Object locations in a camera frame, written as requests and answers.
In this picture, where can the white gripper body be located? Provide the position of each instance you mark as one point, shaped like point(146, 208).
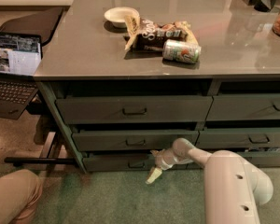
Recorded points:
point(161, 161)

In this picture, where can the green drawer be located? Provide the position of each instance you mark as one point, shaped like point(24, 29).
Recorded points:
point(120, 162)
point(133, 109)
point(238, 138)
point(130, 140)
point(259, 159)
point(244, 107)

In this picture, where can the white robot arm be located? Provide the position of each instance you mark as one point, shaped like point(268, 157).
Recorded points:
point(234, 188)

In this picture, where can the green soda can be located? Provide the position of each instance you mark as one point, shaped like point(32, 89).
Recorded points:
point(179, 51)

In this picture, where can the brown snack bag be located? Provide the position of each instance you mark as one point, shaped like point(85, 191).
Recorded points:
point(145, 34)

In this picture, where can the black chair base bar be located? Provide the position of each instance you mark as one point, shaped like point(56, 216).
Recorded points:
point(17, 160)

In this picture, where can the person's leg in khaki trousers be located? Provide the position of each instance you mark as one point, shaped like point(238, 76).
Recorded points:
point(20, 192)

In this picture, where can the white bowl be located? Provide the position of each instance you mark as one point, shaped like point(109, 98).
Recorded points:
point(117, 15)

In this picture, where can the black laptop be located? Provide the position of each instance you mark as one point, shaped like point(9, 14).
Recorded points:
point(20, 55)

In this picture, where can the dark chair seat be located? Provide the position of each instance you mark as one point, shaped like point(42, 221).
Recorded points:
point(43, 23)

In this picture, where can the green drawer cabinet frame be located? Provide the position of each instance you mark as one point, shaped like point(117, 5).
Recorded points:
point(52, 91)

